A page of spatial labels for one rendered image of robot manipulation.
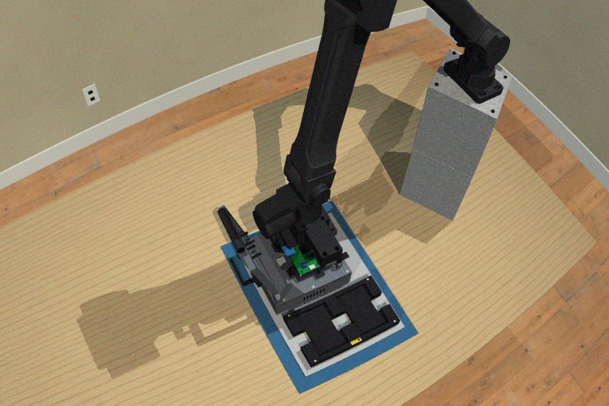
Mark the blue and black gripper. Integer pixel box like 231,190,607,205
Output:
275,214,337,258

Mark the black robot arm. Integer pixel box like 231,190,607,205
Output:
252,0,510,266

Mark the green circuit board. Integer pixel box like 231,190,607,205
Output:
291,243,320,275

